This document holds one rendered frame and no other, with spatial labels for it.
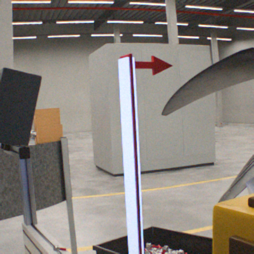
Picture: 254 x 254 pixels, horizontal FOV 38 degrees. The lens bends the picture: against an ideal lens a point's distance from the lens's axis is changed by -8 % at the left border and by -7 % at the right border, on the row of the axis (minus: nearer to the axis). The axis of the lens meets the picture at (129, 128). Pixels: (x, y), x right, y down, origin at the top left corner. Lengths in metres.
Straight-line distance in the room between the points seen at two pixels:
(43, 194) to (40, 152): 0.26
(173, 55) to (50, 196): 4.97
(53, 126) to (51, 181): 6.05
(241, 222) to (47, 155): 2.23
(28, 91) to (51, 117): 7.48
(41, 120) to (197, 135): 3.33
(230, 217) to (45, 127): 8.26
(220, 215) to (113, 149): 6.35
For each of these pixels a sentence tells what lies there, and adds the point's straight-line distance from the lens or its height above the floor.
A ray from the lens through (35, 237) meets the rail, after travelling 0.87.
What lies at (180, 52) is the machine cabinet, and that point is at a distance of 7.07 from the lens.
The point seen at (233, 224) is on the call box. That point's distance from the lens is 0.23.
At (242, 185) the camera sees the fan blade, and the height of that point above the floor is 0.98.
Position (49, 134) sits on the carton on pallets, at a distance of 8.47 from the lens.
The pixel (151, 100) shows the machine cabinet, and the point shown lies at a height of 1.25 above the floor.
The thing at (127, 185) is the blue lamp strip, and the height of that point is 1.04.
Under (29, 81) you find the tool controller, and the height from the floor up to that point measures 1.21.
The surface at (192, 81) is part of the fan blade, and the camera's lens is 0.50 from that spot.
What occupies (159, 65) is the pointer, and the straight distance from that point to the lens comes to 0.47.
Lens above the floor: 1.13
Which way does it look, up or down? 3 degrees down
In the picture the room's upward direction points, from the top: 3 degrees counter-clockwise
